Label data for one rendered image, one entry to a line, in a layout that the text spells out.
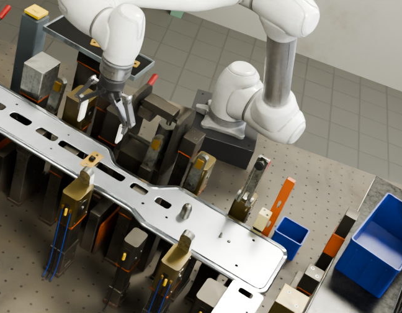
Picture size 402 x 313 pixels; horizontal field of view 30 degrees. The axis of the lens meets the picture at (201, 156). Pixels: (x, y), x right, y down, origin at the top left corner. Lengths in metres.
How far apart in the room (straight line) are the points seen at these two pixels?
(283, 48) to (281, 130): 0.42
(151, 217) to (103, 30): 0.57
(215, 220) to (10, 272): 0.65
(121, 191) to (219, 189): 0.68
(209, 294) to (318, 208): 0.99
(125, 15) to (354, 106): 3.27
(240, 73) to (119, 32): 0.93
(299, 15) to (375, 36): 3.02
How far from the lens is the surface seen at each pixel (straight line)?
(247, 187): 2.27
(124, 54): 2.02
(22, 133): 2.37
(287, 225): 2.74
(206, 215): 2.27
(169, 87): 4.52
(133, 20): 1.98
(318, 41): 5.32
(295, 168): 3.11
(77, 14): 2.08
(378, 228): 2.49
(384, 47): 5.34
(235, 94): 2.83
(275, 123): 2.75
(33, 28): 2.65
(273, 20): 2.34
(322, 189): 3.07
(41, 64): 2.48
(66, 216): 2.18
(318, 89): 5.08
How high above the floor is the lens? 2.53
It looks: 38 degrees down
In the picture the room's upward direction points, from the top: 21 degrees clockwise
